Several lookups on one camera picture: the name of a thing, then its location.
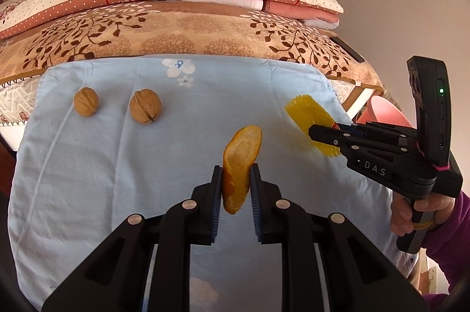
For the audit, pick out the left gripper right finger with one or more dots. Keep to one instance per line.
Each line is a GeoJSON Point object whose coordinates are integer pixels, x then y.
{"type": "Point", "coordinates": [264, 196]}

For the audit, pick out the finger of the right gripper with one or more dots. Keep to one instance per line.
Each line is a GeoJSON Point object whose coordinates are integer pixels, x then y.
{"type": "Point", "coordinates": [349, 144]}
{"type": "Point", "coordinates": [379, 132]}

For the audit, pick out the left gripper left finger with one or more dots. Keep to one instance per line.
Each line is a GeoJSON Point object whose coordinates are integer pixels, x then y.
{"type": "Point", "coordinates": [207, 211]}

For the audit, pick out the small orange peel piece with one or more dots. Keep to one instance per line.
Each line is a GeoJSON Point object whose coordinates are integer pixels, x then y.
{"type": "Point", "coordinates": [239, 155]}

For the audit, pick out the yellow foam fruit net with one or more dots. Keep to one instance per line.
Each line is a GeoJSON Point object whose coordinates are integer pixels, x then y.
{"type": "Point", "coordinates": [305, 112]}

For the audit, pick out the purple right sleeve forearm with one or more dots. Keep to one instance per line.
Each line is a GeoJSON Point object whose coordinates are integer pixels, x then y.
{"type": "Point", "coordinates": [448, 243]}

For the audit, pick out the pink plastic trash bin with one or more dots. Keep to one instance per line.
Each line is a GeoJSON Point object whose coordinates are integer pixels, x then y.
{"type": "Point", "coordinates": [380, 110]}

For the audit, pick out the black smartphone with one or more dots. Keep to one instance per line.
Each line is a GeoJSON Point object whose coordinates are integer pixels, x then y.
{"type": "Point", "coordinates": [356, 56]}

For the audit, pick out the right brown walnut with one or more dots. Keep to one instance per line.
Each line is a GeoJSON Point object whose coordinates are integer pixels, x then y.
{"type": "Point", "coordinates": [145, 106]}

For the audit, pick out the brown walnut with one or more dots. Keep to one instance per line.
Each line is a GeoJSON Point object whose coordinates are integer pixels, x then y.
{"type": "Point", "coordinates": [86, 102]}
{"type": "Point", "coordinates": [145, 106]}

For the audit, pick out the light blue floral cloth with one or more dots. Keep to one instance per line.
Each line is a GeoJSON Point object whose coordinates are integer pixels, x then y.
{"type": "Point", "coordinates": [77, 178]}

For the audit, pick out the left brown walnut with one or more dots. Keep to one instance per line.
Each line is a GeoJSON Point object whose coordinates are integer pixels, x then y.
{"type": "Point", "coordinates": [86, 102]}

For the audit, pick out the brown leaf pattern blanket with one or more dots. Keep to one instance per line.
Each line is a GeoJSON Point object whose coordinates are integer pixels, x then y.
{"type": "Point", "coordinates": [150, 27]}

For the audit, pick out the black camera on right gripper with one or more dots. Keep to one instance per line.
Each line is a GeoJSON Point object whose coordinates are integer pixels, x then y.
{"type": "Point", "coordinates": [429, 81]}

